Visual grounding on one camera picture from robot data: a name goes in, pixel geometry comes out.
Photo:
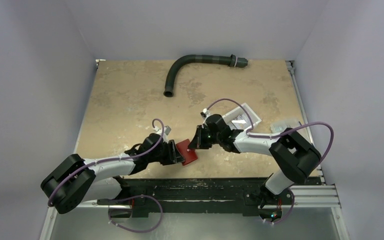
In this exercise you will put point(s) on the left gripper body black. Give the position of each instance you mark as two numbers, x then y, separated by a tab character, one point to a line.
162	156

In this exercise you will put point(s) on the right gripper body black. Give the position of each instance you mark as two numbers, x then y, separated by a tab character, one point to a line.
200	138

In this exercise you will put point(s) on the red card holder wallet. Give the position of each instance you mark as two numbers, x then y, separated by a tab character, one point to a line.
189	155

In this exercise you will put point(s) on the white plastic card box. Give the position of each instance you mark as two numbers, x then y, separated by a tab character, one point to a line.
240	119

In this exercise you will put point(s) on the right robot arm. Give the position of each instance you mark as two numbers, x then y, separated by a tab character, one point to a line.
295	156

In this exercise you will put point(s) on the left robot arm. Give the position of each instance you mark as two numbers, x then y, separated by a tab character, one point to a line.
69	183

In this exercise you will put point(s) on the clear plastic screw box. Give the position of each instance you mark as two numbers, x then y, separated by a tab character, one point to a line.
281	125

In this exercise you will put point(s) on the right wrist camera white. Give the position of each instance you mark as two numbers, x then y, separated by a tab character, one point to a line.
207	116

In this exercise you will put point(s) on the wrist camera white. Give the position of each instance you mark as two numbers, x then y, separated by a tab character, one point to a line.
207	116
164	132

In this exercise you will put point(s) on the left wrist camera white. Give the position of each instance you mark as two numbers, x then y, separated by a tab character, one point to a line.
164	132

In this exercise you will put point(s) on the black front table rail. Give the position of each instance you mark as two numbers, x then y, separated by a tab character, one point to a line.
198	196

